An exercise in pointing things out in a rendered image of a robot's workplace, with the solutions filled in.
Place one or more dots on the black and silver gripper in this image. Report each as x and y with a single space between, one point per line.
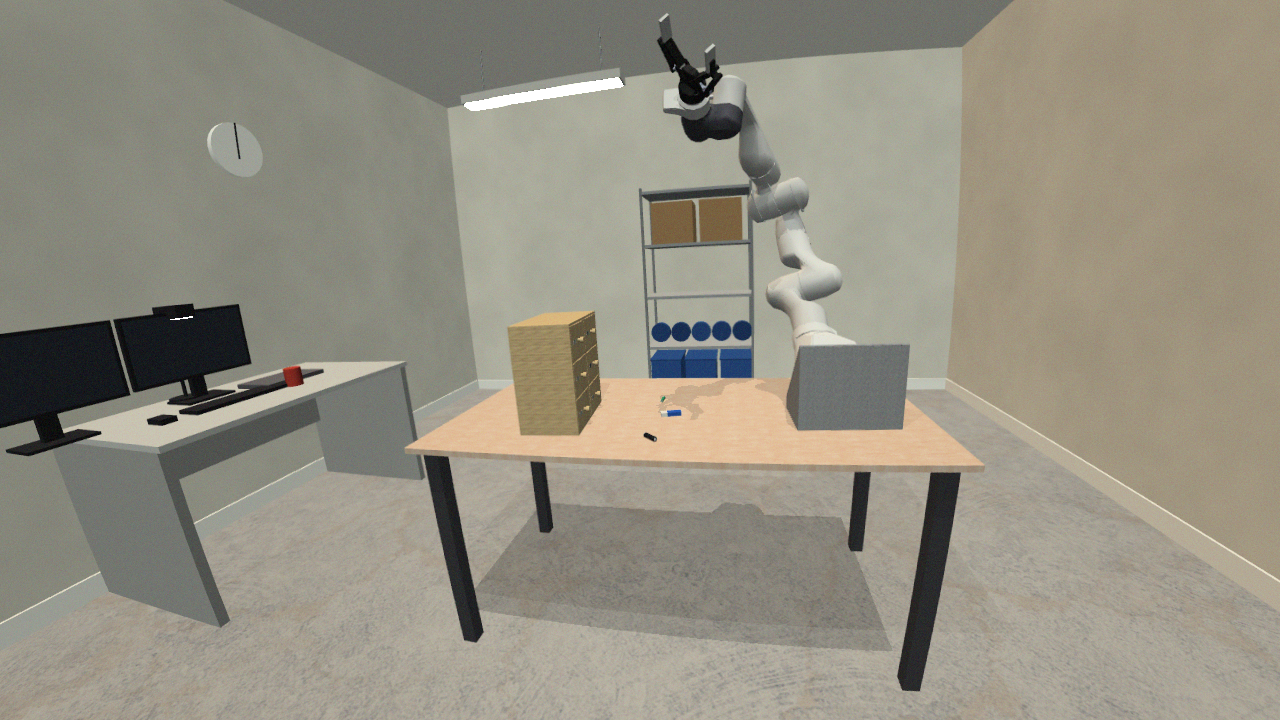
688 75

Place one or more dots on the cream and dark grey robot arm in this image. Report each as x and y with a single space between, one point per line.
818 279

